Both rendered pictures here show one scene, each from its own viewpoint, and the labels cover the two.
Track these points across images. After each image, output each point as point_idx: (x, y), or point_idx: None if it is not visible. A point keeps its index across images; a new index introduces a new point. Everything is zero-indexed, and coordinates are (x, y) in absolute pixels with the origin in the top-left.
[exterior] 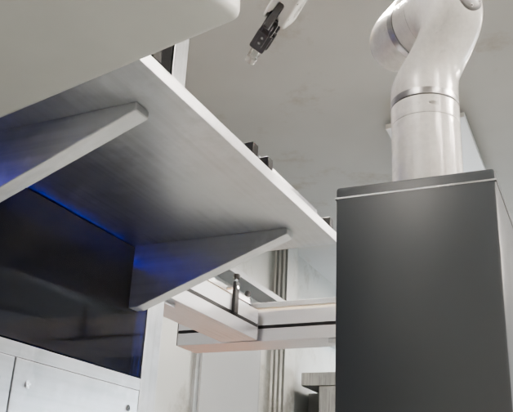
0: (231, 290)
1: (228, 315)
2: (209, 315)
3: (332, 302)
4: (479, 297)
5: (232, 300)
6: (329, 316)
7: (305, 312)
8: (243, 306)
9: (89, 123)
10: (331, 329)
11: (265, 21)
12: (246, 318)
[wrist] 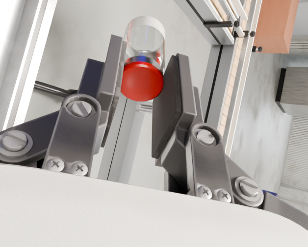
0: (231, 19)
1: (197, 19)
2: (176, 2)
3: (229, 107)
4: None
5: (213, 21)
6: (214, 104)
7: (222, 85)
8: (219, 31)
9: None
10: (203, 105)
11: (49, 146)
12: (214, 35)
